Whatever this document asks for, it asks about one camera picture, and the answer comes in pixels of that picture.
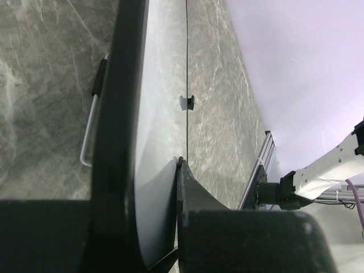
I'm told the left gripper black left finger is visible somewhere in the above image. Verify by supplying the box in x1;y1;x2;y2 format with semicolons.
0;198;179;273

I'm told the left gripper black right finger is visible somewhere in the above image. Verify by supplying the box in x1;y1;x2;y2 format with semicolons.
176;159;337;272

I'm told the white whiteboard black frame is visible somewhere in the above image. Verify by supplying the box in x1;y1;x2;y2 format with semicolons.
88;1;187;272

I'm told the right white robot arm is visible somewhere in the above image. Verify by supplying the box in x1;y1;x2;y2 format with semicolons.
253;122;363;210

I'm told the right black whiteboard foot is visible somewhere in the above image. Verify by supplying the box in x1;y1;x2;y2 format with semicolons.
179;96;195;111

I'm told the right side aluminium rail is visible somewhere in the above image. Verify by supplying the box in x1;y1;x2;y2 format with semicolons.
238;131;275;210

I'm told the silver wire whiteboard stand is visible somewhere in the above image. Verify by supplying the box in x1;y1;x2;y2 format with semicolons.
79;54;109;167

